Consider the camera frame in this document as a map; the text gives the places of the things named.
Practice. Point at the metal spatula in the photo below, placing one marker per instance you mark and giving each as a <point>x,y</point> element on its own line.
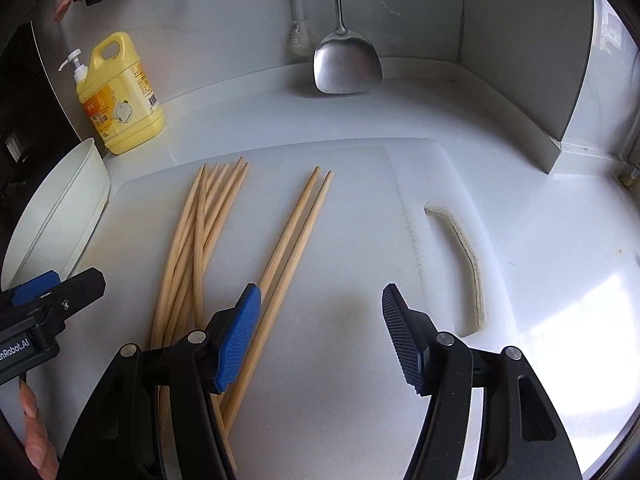
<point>345,65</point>

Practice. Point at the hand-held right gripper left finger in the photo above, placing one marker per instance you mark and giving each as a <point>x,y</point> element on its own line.
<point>239,345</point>

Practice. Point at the black appliance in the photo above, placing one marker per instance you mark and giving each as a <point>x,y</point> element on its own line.
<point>30,100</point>

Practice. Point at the white bottle brush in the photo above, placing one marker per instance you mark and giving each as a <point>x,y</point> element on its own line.
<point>300,37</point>

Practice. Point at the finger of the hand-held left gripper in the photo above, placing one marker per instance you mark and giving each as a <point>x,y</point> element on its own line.
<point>35,287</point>
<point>82,287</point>

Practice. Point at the yellow dish soap bottle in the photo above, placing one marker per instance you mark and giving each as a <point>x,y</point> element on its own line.
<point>125,110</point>

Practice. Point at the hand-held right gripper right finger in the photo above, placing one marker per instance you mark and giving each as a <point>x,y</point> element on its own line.
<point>400,345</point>

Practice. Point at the white plastic bowl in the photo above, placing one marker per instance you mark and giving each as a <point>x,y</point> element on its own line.
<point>50,210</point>

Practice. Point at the person's left hand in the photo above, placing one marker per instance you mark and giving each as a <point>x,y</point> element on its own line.
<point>37,435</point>

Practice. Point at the bunch of wooden chopsticks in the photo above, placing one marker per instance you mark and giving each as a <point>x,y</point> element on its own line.
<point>195,240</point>

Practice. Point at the white window frame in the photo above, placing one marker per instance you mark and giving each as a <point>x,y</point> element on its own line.
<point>605,85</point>

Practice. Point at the white cutting board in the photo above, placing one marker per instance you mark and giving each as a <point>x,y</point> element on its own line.
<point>325,260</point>

